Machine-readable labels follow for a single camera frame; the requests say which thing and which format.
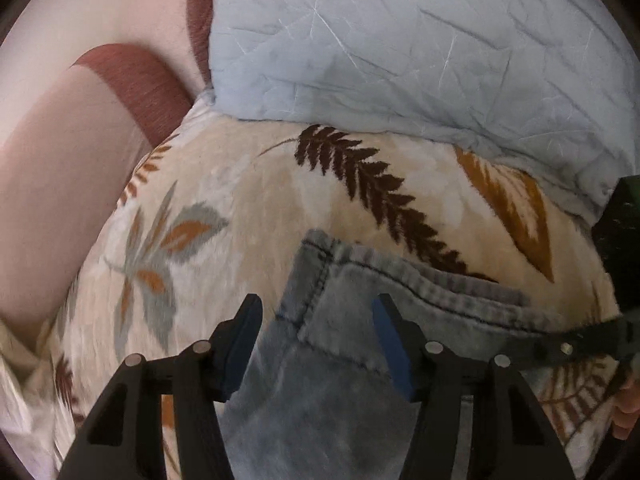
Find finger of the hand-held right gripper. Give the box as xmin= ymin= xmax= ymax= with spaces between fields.
xmin=520 ymin=317 xmax=640 ymax=368

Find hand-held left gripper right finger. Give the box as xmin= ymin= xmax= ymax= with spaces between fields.
xmin=371 ymin=293 xmax=576 ymax=480

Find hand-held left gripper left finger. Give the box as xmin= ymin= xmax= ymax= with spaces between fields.
xmin=57 ymin=294 xmax=264 ymax=480

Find grey-blue denim pants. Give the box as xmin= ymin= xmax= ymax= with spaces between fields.
xmin=220 ymin=228 xmax=576 ymax=480

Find person's right hand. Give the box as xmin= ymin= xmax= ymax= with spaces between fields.
xmin=612 ymin=372 xmax=640 ymax=441

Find leaf-print cream blanket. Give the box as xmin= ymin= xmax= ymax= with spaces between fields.
xmin=0 ymin=97 xmax=631 ymax=480

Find white patterned pillow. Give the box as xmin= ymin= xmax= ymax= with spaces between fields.
xmin=0 ymin=325 xmax=61 ymax=476

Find pink bolster cushion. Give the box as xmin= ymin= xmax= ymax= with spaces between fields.
xmin=0 ymin=44 xmax=193 ymax=321

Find light blue quilted pillow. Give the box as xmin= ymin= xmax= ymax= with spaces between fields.
xmin=205 ymin=0 xmax=638 ymax=226

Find pink padded headboard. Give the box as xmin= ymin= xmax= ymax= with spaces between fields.
xmin=10 ymin=0 xmax=221 ymax=96

